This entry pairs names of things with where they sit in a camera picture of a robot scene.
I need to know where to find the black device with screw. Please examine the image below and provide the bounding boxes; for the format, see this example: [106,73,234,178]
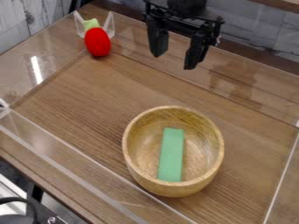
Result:
[23,199,83,224]

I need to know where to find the clear acrylic tray wall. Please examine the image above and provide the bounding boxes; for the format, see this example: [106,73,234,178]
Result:
[0,100,194,224]

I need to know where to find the green rectangular block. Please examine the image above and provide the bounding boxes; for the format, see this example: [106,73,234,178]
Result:
[156,128,184,182]

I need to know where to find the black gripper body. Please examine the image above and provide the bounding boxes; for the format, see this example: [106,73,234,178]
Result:
[144,0,224,26]

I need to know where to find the brown wooden bowl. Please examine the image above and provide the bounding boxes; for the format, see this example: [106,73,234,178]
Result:
[121,106,224,198]

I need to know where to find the red plush ball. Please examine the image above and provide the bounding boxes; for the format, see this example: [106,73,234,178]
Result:
[83,27,110,57]

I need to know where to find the clear acrylic corner bracket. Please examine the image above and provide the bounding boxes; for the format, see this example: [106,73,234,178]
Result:
[73,10,115,39]

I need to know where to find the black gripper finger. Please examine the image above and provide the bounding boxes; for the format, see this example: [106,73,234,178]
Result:
[182,28,217,70]
[146,17,169,58]

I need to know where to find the black cable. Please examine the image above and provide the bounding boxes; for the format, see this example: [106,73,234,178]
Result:
[0,196,39,224]

